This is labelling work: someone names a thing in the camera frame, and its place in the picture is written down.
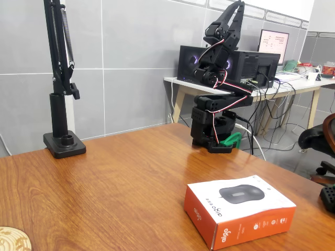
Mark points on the orange white mouse box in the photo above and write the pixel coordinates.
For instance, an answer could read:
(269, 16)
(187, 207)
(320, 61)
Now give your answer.
(235, 209)

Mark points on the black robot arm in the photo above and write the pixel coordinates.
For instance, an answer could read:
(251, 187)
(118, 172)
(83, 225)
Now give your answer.
(222, 100)

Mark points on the black computer case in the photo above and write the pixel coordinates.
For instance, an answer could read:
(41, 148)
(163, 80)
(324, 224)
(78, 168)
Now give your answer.
(246, 68)

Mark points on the computer monitor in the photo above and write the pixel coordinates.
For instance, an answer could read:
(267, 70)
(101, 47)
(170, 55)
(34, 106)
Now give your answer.
(273, 45)

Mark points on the green bag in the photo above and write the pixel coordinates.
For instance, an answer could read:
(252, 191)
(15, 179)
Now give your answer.
(290, 65)

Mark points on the white desk wooden legs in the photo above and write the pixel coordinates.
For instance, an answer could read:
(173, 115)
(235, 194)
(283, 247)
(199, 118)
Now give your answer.
(298, 85)

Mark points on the green table clamp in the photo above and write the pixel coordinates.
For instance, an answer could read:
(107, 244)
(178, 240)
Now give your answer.
(231, 139)

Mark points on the white cup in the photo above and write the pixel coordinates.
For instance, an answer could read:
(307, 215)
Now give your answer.
(312, 77)

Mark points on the red tin can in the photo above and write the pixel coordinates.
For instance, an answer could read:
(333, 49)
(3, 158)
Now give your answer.
(328, 70)

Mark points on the black office chair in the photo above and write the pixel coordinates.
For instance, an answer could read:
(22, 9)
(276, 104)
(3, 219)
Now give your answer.
(314, 138)

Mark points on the black perforated block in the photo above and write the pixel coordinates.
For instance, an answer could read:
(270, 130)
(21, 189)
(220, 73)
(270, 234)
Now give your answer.
(328, 197)

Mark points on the round wooden coaster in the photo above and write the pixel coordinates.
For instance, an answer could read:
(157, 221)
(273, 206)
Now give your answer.
(13, 239)

